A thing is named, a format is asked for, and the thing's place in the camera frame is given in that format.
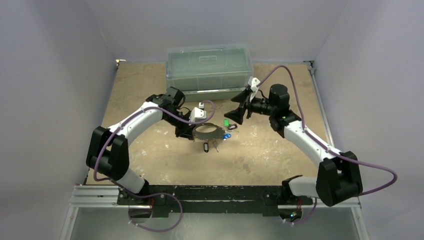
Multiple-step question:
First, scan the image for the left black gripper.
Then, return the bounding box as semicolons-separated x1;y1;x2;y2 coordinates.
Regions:
163;110;197;140

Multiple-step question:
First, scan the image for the green key tag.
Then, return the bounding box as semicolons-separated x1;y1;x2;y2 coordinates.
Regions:
224;118;230;127

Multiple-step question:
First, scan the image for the silver key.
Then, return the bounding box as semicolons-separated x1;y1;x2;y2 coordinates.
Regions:
213;141;220;153

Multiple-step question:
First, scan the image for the blue key tag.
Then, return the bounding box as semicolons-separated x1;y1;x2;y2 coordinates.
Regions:
222;133;232;141

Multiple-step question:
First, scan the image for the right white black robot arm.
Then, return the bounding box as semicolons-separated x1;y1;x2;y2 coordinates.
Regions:
224;84;363;207

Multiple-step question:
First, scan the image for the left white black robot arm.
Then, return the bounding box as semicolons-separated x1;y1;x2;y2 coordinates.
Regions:
86;87;194;205

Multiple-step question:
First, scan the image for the clear plastic storage box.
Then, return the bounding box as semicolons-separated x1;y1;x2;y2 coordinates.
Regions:
166;43;254;99

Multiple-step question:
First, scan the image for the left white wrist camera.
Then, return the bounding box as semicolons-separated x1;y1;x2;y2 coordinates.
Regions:
189;102;208;123

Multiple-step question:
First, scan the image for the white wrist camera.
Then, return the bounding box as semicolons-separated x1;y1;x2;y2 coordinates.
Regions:
247;76;261;103
189;102;208;123

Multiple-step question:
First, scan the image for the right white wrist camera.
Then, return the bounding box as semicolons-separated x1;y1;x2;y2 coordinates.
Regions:
247;76;261;103

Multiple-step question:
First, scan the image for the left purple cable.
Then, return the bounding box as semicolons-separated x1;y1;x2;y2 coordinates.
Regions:
93;100;217;233

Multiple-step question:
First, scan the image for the purple cable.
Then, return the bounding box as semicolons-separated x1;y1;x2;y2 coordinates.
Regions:
93;100;217;233
255;64;398;226

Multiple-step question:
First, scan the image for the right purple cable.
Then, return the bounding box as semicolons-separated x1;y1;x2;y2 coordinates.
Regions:
255;64;398;226

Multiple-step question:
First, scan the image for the right side aluminium rail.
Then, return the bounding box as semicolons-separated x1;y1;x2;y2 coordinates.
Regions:
303;60;335;147

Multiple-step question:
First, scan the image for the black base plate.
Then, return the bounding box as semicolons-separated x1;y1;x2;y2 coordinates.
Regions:
117;185;314;218

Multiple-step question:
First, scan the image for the aluminium frame rail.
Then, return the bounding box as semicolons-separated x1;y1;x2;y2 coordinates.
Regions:
60;185;369;240

